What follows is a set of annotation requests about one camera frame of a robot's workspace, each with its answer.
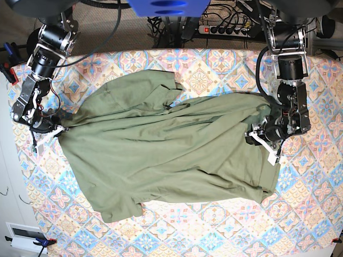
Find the lower left table clamp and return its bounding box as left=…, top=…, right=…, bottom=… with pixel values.
left=5, top=236, right=57, bottom=247

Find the lower right orange clamp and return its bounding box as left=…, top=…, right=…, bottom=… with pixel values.
left=332, top=238, right=342, bottom=244

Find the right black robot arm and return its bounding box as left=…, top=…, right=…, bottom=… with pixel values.
left=7, top=1, right=78, bottom=134

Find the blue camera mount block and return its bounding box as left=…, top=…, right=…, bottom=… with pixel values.
left=128, top=0, right=210, bottom=17

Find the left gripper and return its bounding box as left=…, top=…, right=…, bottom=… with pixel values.
left=245, top=117, right=287, bottom=149

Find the black round stool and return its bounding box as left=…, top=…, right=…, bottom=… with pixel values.
left=26, top=28, right=40, bottom=57

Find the olive green t-shirt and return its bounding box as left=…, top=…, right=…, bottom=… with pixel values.
left=58, top=70, right=280, bottom=223

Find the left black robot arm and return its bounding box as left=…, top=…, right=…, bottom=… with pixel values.
left=245, top=1, right=311, bottom=148

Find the patterned tile tablecloth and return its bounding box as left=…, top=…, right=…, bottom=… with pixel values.
left=12, top=49, right=342, bottom=256

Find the white wall outlet box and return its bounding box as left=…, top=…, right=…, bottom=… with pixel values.
left=5, top=222, right=45, bottom=253

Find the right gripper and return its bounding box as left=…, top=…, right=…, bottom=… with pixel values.
left=29, top=109, right=72, bottom=134

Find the white power strip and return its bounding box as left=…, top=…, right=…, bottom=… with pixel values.
left=198, top=25, right=250, bottom=37

